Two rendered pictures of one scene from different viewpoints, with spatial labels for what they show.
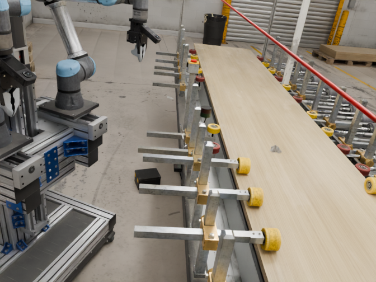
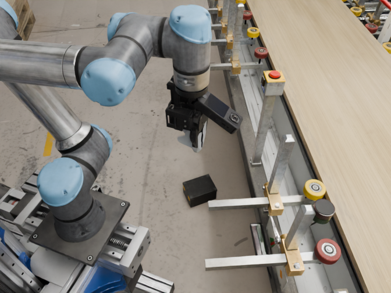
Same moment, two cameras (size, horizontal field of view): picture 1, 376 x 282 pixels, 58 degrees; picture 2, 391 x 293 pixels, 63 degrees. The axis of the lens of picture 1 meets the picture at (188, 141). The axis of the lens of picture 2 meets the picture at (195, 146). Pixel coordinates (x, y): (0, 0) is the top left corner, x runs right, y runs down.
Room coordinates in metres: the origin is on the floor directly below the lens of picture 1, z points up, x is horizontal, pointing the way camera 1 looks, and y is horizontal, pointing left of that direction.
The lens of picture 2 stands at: (1.19, 0.28, 1.92)
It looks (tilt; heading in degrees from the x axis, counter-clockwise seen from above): 47 degrees down; 3
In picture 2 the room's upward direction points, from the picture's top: straight up
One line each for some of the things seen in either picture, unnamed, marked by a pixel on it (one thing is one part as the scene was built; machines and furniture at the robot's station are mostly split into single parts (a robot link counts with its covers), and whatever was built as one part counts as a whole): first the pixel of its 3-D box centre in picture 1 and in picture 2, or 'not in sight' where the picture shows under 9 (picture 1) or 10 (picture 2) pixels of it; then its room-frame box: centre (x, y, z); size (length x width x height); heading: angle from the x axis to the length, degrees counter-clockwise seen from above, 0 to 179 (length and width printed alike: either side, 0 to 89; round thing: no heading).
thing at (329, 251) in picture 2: (211, 153); (324, 256); (1.68, -0.14, 0.85); 0.08 x 0.08 x 0.11
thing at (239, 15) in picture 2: (183, 70); (236, 43); (2.95, 0.12, 0.93); 0.04 x 0.04 x 0.48; 7
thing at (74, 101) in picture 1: (69, 95); (76, 211); (1.68, 0.66, 1.09); 0.15 x 0.15 x 0.10
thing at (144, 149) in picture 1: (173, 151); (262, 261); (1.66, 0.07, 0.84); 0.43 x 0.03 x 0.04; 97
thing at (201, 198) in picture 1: (202, 189); not in sight; (1.19, -0.09, 0.95); 0.14 x 0.06 x 0.05; 7
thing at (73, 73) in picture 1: (69, 74); (66, 186); (1.69, 0.66, 1.21); 0.13 x 0.12 x 0.14; 169
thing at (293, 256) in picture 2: (192, 151); (291, 254); (1.69, -0.03, 0.85); 0.14 x 0.06 x 0.05; 7
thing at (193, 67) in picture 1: (192, 67); (272, 84); (2.22, 0.03, 1.18); 0.07 x 0.07 x 0.08; 7
